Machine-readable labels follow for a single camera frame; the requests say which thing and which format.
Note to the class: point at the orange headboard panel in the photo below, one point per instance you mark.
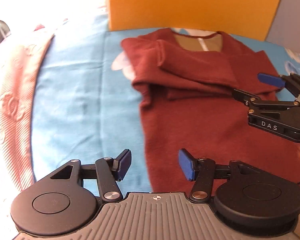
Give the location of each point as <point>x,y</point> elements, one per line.
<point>248,18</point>

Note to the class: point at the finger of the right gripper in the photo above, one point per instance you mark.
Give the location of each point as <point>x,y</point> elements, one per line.
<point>290,82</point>
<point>255,98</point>

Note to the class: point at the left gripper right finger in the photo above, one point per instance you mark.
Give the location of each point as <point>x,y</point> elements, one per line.
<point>201,171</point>

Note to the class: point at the light blue bed sheet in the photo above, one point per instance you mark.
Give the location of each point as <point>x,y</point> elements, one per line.
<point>85,106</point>

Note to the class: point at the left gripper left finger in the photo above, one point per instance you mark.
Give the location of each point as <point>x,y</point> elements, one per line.
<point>108,172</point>

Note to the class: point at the pink embroidered blanket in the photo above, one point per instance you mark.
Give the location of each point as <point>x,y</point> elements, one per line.
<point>21,56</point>

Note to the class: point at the dark red knit sweater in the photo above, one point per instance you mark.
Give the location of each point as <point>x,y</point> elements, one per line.
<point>186,84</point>

